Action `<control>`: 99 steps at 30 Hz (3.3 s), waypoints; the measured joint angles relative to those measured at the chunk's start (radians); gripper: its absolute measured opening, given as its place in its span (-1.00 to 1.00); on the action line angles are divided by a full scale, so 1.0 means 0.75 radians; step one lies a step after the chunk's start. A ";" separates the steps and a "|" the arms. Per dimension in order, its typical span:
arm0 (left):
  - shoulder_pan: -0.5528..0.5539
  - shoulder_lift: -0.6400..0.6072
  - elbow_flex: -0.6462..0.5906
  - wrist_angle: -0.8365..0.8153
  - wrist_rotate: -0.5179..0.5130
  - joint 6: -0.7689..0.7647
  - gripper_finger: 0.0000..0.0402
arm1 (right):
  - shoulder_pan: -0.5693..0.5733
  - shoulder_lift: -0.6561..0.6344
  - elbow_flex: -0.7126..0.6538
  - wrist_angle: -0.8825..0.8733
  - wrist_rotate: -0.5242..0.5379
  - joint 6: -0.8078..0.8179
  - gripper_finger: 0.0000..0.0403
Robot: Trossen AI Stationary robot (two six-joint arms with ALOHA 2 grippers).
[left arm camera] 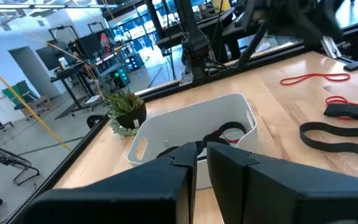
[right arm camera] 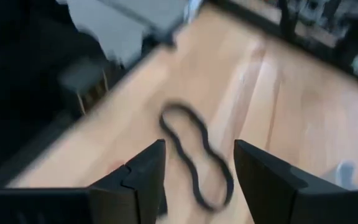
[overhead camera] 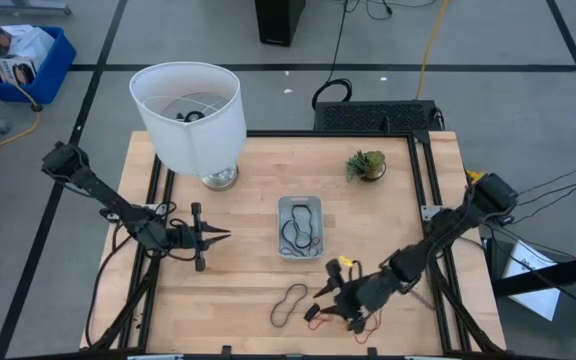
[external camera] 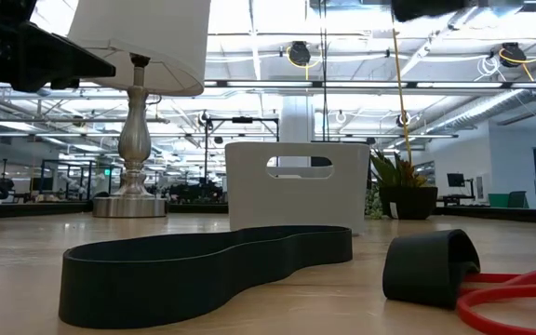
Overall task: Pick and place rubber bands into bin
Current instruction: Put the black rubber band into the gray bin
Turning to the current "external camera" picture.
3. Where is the grey plastic bin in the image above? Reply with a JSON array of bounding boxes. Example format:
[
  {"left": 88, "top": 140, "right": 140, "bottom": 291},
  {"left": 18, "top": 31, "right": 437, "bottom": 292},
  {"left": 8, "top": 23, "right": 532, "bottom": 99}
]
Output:
[{"left": 223, "top": 141, "right": 372, "bottom": 236}]

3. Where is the black hanging cable with coil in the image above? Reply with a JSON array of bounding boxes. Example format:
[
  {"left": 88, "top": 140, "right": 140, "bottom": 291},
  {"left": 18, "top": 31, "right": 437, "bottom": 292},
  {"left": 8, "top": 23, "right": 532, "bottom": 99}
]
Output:
[{"left": 319, "top": 0, "right": 331, "bottom": 142}]

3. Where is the yellow hanging cable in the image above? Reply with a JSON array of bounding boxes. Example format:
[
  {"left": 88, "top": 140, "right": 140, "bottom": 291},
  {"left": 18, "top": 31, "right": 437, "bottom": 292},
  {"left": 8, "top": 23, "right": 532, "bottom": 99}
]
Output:
[{"left": 389, "top": 26, "right": 415, "bottom": 165}]

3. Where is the large wide black rubber band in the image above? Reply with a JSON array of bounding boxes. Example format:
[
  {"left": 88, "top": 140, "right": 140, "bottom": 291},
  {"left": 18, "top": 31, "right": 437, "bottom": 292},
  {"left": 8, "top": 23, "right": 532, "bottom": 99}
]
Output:
[{"left": 58, "top": 224, "right": 355, "bottom": 330}]

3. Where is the black background rig frame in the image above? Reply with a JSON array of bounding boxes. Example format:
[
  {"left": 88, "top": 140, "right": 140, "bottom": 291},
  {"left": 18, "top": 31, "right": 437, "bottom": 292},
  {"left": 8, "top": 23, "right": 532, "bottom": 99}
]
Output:
[{"left": 203, "top": 115, "right": 281, "bottom": 187}]

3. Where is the green chair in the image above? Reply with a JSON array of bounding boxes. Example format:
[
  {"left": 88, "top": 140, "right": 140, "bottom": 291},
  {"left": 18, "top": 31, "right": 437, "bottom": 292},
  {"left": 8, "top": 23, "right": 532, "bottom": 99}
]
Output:
[{"left": 487, "top": 190, "right": 529, "bottom": 210}]

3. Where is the small potted succulent plant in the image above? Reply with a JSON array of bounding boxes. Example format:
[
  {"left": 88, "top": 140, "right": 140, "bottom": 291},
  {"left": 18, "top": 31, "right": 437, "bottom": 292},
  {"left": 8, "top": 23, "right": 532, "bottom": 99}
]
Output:
[{"left": 368, "top": 148, "right": 439, "bottom": 221}]

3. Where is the white shade table lamp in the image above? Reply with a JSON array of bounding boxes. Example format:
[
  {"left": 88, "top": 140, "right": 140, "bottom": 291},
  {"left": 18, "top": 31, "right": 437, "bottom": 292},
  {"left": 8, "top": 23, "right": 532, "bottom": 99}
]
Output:
[{"left": 66, "top": 0, "right": 212, "bottom": 220}]

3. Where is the black aluminium frame crossbar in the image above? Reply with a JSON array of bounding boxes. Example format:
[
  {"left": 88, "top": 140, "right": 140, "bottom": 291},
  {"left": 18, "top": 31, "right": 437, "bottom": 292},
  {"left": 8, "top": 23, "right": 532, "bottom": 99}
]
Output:
[{"left": 167, "top": 202, "right": 230, "bottom": 216}]

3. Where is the small red rubber band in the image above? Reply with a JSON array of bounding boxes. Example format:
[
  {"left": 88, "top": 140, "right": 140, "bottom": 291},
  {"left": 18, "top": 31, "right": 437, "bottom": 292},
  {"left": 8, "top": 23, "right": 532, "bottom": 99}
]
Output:
[{"left": 455, "top": 265, "right": 536, "bottom": 335}]

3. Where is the black computer monitor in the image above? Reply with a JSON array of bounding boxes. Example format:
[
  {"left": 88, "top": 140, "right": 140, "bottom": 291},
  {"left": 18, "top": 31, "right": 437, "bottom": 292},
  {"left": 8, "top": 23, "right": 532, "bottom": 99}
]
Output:
[{"left": 446, "top": 172, "right": 468, "bottom": 189}]

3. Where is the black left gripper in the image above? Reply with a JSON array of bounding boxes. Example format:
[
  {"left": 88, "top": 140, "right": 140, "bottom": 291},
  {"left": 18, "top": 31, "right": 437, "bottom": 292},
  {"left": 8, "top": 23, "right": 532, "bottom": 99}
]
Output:
[{"left": 0, "top": 0, "right": 117, "bottom": 93}]

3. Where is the black ceiling cable reel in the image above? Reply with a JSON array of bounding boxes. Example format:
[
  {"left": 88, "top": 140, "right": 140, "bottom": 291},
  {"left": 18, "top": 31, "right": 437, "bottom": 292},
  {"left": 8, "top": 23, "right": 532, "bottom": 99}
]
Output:
[
  {"left": 287, "top": 40, "right": 314, "bottom": 68},
  {"left": 499, "top": 41, "right": 529, "bottom": 70}
]

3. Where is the black aluminium frame rail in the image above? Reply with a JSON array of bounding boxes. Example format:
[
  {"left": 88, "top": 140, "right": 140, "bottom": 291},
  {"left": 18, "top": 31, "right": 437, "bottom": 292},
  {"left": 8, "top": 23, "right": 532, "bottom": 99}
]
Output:
[
  {"left": 0, "top": 201, "right": 94, "bottom": 221},
  {"left": 435, "top": 206, "right": 536, "bottom": 226}
]

